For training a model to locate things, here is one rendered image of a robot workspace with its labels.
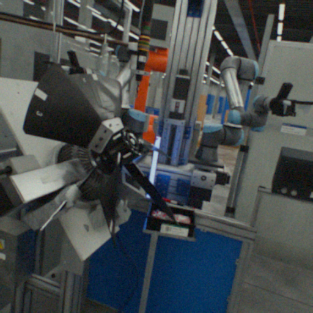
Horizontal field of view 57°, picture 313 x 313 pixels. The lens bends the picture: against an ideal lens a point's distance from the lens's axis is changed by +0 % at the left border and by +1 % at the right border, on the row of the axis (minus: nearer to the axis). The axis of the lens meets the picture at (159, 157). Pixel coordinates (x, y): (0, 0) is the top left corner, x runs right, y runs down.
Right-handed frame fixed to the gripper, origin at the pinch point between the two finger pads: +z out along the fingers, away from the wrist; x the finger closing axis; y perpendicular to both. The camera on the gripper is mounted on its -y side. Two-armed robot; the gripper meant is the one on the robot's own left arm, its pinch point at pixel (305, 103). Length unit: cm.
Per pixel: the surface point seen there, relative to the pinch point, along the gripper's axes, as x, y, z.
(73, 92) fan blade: 98, -4, 16
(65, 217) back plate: 103, 37, 14
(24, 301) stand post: 122, 84, -7
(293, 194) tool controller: 9.6, 37.6, 11.7
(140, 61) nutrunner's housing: 75, -14, 1
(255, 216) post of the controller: 19, 52, 1
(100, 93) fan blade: 89, -2, -8
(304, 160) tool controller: 8.3, 22.3, 13.1
